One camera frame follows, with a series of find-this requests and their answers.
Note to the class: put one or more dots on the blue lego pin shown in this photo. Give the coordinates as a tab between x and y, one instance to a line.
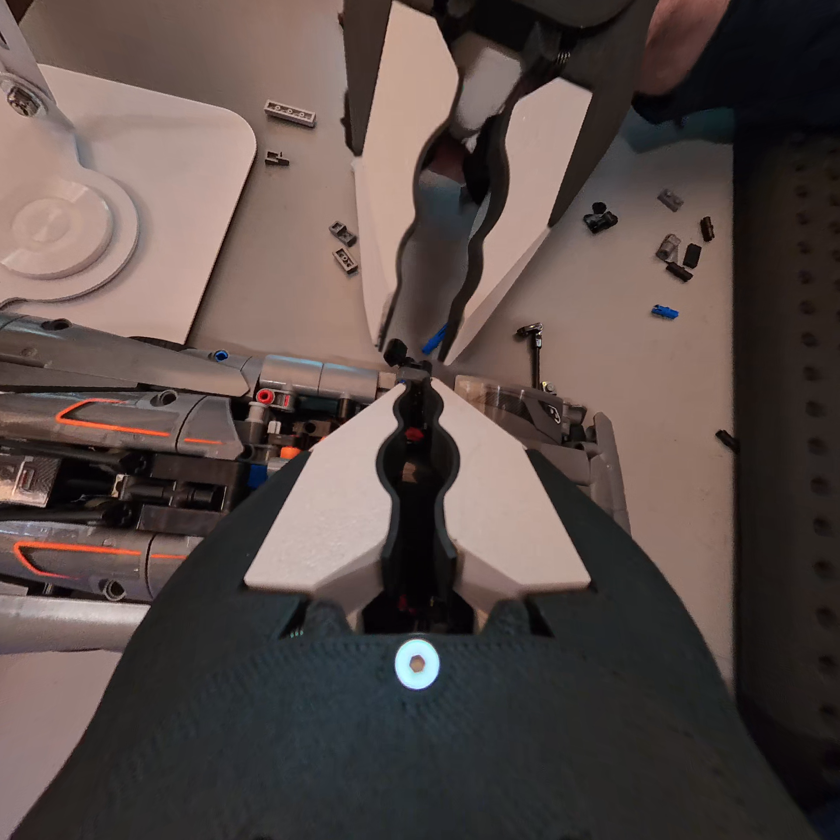
434	340
665	312

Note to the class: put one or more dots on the person's right hand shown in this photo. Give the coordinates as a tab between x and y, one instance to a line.
676	39

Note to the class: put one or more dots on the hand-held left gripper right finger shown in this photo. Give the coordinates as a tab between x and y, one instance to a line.
518	525

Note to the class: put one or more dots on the light grey four-stud lego plate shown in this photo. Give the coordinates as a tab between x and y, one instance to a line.
290	113

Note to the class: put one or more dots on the white book stand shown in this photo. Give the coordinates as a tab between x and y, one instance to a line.
131	197

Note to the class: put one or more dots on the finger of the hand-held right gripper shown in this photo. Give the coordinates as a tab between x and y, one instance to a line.
394	131
538	170

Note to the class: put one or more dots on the black lego tile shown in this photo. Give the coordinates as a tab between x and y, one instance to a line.
691	254

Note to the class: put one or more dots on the grey lego clip piece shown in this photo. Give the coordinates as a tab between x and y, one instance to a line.
277	157

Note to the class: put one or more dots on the grey lego car model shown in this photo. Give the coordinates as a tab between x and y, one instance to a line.
164	426

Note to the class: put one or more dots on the black lego connector cluster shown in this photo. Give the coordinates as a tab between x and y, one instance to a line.
600	218

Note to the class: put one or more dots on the black bent lego piece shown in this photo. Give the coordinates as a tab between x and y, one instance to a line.
535	354

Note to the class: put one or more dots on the black dotted chair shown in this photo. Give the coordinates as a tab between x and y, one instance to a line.
787	459

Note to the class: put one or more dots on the black lego stick piece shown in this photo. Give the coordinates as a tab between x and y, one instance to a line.
727	439

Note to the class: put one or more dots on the long black lego pin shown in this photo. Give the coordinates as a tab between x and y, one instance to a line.
679	271

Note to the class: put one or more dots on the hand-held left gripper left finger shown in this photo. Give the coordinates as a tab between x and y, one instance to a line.
315	525

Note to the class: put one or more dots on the person's right forearm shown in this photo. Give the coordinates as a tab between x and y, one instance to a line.
774	52

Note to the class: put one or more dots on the dark grey lego connector assembly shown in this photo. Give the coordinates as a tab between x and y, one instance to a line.
413	374

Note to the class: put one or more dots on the light grey lego axle connector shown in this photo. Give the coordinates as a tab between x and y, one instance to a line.
668	248

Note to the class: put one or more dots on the grey two-stud lego plate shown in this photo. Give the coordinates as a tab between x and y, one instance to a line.
670	199

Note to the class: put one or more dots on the thick black lego pin connector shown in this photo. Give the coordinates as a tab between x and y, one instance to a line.
707	228

